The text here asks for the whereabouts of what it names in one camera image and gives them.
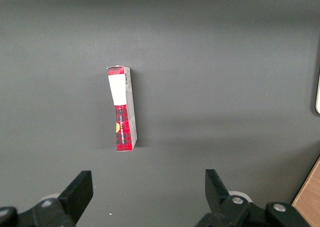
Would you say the beige rectangular tray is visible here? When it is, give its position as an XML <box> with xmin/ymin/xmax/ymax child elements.
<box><xmin>314</xmin><ymin>70</ymin><xmax>320</xmax><ymax>116</ymax></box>

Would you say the red plaid cardboard box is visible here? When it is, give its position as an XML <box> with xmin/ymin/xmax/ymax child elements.
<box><xmin>106</xmin><ymin>65</ymin><xmax>138</xmax><ymax>153</ymax></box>

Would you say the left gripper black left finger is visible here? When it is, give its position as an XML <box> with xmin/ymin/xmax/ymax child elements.
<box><xmin>0</xmin><ymin>170</ymin><xmax>94</xmax><ymax>227</ymax></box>

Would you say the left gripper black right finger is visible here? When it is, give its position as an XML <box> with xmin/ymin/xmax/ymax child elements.
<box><xmin>194</xmin><ymin>169</ymin><xmax>311</xmax><ymax>227</ymax></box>

